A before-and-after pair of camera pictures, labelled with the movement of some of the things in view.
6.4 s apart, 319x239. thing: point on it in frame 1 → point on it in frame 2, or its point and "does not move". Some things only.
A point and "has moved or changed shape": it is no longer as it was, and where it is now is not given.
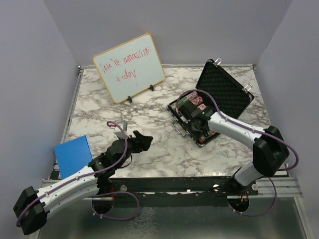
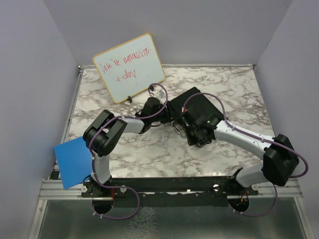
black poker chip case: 217,89 has moved or changed shape
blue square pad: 73,155 does not move
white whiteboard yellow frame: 129,68 does not move
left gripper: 141,143 → 168,114
